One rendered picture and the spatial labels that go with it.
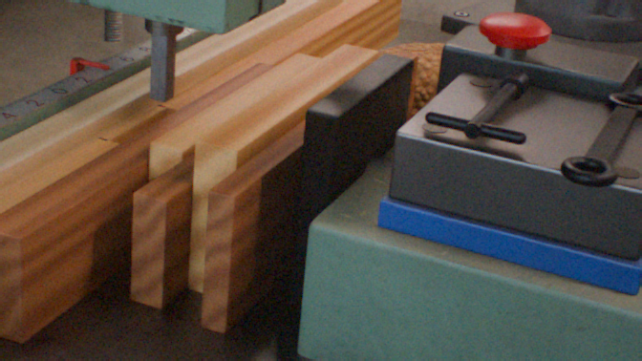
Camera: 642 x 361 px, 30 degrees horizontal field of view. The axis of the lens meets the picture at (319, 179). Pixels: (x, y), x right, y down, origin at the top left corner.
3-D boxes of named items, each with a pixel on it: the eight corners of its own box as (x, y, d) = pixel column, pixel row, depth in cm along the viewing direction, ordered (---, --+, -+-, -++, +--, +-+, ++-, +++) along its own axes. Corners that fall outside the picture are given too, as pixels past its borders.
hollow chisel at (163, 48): (164, 102, 59) (168, 4, 57) (149, 98, 60) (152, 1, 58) (174, 97, 60) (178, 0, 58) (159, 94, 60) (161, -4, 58)
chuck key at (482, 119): (521, 157, 44) (524, 131, 43) (418, 132, 45) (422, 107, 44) (564, 102, 49) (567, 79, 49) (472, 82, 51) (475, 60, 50)
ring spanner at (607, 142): (610, 195, 41) (612, 180, 41) (552, 180, 42) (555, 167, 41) (657, 108, 50) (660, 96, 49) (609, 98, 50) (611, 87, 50)
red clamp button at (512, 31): (538, 57, 50) (542, 33, 49) (468, 43, 51) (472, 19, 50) (555, 39, 52) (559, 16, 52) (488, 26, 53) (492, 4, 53)
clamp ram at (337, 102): (454, 356, 49) (485, 152, 45) (287, 306, 51) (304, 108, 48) (512, 266, 56) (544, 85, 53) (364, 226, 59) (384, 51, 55)
